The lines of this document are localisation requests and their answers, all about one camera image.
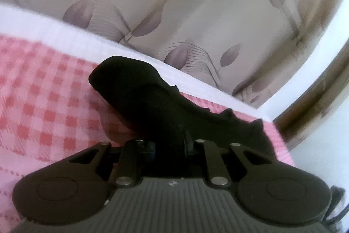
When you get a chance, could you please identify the small black garment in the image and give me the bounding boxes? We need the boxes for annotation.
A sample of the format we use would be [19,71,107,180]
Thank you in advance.
[89,56,276,158]

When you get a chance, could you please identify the pink checked bed sheet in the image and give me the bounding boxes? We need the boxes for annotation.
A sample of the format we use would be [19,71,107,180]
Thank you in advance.
[1,4,293,232]

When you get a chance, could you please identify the brown wooden door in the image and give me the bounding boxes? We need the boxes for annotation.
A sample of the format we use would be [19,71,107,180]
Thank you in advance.
[273,43,348,150]

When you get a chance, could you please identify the beige leaf print curtain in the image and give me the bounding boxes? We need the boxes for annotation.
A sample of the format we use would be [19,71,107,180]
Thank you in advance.
[1,0,343,108]

